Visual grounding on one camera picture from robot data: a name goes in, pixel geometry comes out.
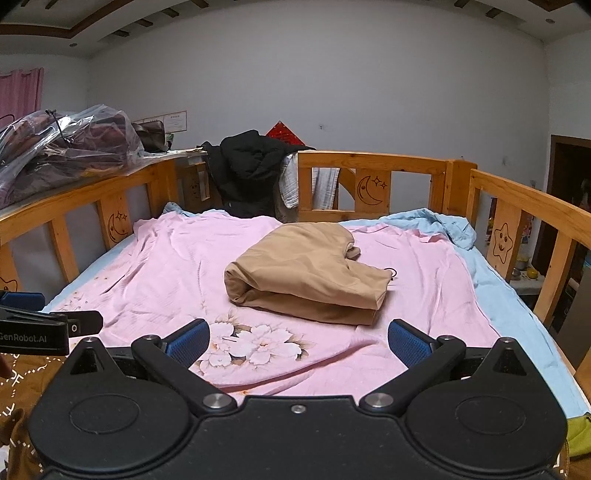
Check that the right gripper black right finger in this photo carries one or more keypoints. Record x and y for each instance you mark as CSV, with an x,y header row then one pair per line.
x,y
429,362

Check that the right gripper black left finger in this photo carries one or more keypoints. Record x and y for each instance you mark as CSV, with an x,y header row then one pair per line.
x,y
168,361

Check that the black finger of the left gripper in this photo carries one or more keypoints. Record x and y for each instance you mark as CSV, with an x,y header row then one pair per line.
x,y
81,323
31,301

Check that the tan hooded jacket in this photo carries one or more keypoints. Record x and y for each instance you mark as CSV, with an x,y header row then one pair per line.
x,y
310,271

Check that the clear bag of clothes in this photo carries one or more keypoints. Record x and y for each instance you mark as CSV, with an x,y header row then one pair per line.
x,y
45,150

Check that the pink bed sheet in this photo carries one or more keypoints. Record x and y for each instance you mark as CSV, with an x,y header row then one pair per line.
x,y
184,276

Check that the light blue bed sheet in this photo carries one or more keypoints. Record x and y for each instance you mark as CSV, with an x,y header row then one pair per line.
x,y
485,276

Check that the dark handbag on shelf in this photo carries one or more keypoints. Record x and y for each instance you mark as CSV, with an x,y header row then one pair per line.
x,y
152,136

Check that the pink curtain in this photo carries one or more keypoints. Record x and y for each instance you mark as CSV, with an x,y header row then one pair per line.
x,y
21,94

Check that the dark wooden door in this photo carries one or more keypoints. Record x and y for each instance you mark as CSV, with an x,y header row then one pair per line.
x,y
568,180

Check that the wooden bed frame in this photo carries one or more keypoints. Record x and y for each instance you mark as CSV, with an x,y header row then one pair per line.
x,y
455,189

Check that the framed paper on wall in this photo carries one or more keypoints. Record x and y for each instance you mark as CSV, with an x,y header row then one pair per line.
x,y
175,122

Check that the red paper wall decoration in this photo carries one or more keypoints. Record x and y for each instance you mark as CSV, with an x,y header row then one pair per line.
x,y
281,132

